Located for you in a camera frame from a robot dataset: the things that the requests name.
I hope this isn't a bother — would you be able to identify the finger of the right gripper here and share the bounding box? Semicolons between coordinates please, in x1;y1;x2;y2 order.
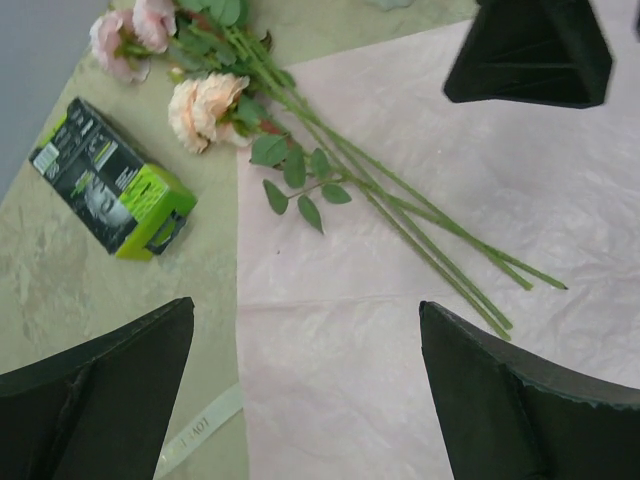
443;0;613;109

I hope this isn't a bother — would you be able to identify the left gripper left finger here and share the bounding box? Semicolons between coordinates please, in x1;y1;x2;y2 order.
1;297;194;480

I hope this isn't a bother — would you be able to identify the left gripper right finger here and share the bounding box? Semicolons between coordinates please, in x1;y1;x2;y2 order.
419;301;639;480

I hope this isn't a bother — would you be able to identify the pink wrapping paper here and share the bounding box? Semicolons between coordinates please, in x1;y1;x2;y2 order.
236;1;639;479

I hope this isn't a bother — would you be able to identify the pink rose bouquet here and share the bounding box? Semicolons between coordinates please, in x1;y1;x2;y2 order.
89;1;561;338

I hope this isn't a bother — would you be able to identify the beige ribbon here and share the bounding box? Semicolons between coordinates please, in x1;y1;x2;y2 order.
154;383;243;479

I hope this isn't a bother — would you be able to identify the black green product box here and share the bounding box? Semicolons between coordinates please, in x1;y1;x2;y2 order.
29;97;197;261

